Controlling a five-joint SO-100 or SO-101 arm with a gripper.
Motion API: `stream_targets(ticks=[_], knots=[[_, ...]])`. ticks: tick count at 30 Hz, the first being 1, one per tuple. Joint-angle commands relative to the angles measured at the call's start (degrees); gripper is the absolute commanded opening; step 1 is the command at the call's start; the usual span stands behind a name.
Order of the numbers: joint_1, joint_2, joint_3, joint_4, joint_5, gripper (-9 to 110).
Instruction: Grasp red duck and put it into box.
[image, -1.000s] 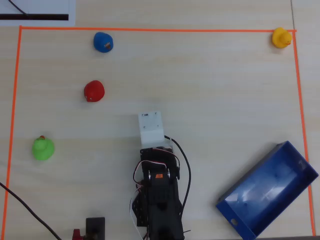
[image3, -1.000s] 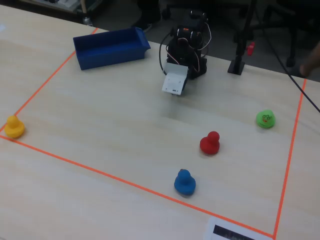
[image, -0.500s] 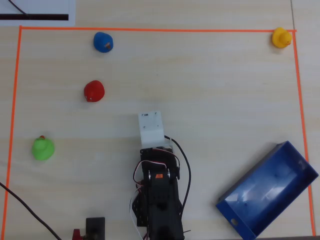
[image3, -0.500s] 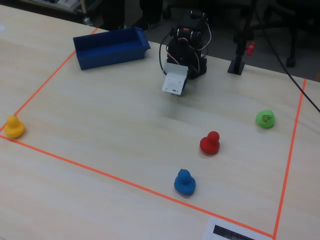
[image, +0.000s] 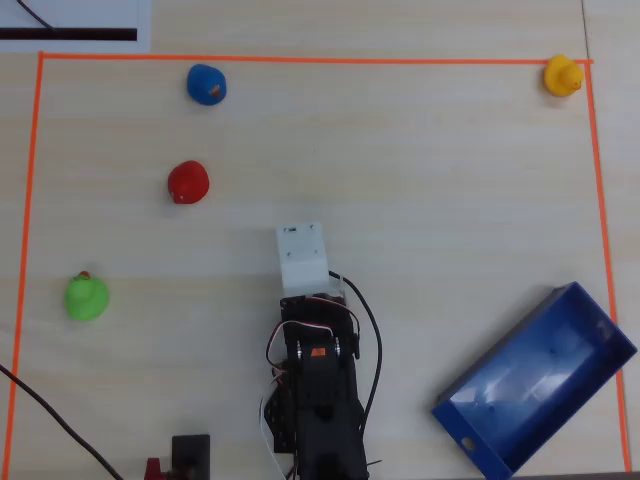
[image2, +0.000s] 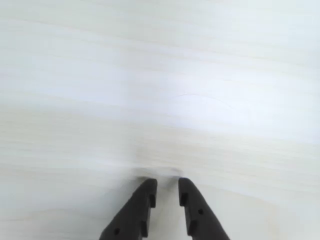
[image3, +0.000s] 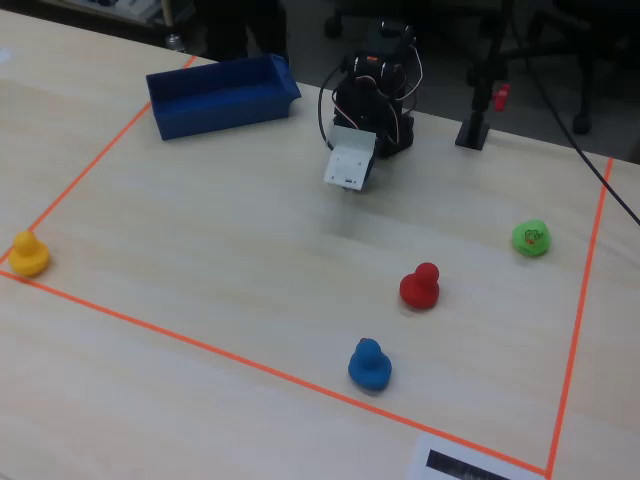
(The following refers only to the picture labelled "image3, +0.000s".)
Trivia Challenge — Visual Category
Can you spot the blue plastic box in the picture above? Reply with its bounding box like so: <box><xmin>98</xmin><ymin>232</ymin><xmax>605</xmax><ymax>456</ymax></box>
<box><xmin>145</xmin><ymin>53</ymin><xmax>303</xmax><ymax>142</ymax></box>

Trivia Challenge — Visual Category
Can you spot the black office chair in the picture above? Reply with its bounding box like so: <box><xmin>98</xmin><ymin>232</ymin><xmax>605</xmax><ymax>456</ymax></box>
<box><xmin>519</xmin><ymin>0</ymin><xmax>632</xmax><ymax>136</ymax></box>

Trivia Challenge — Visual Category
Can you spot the black camera cable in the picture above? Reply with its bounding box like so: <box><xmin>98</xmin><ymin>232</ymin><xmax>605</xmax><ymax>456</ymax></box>
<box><xmin>317</xmin><ymin>60</ymin><xmax>357</xmax><ymax>150</ymax></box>

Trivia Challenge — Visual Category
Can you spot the white paper with black bar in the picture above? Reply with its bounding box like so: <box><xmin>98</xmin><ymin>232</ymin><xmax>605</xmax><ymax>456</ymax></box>
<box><xmin>404</xmin><ymin>433</ymin><xmax>549</xmax><ymax>480</ymax></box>

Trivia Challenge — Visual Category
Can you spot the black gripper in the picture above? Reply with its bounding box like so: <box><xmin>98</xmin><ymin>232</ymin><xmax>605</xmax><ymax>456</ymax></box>
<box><xmin>365</xmin><ymin>145</ymin><xmax>384</xmax><ymax>187</ymax></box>

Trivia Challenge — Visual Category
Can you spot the thick black cable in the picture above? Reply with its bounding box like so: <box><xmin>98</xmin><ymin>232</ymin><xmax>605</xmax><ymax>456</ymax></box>
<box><xmin>507</xmin><ymin>0</ymin><xmax>640</xmax><ymax>226</ymax></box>

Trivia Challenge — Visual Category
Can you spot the blue toy fruit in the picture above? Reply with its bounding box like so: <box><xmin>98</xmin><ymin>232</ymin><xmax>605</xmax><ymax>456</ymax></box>
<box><xmin>347</xmin><ymin>337</ymin><xmax>394</xmax><ymax>392</ymax></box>

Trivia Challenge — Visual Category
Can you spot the green toy apple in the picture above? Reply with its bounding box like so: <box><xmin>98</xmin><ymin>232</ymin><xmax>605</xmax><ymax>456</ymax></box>
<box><xmin>511</xmin><ymin>218</ymin><xmax>553</xmax><ymax>259</ymax></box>

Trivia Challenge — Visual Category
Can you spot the orange tape strip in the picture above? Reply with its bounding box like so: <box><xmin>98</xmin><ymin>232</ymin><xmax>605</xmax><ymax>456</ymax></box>
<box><xmin>0</xmin><ymin>269</ymin><xmax>550</xmax><ymax>476</ymax></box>
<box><xmin>546</xmin><ymin>157</ymin><xmax>614</xmax><ymax>479</ymax></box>
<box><xmin>0</xmin><ymin>55</ymin><xmax>197</xmax><ymax>266</ymax></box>

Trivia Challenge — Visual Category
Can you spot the yellow rubber duck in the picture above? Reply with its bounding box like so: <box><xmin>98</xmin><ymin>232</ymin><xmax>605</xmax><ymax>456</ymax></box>
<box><xmin>7</xmin><ymin>230</ymin><xmax>51</xmax><ymax>279</ymax></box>

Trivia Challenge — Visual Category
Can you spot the small black clamp block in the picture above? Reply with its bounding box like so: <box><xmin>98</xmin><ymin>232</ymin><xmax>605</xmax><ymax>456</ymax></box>
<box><xmin>453</xmin><ymin>0</ymin><xmax>516</xmax><ymax>152</ymax></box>

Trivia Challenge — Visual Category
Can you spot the red clamp knob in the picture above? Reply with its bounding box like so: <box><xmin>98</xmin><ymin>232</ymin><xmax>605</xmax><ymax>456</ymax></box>
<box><xmin>491</xmin><ymin>83</ymin><xmax>512</xmax><ymax>113</ymax></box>

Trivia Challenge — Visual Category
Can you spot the red rubber duck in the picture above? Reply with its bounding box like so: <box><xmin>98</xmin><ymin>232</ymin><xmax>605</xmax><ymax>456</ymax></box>
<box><xmin>398</xmin><ymin>261</ymin><xmax>442</xmax><ymax>310</ymax></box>

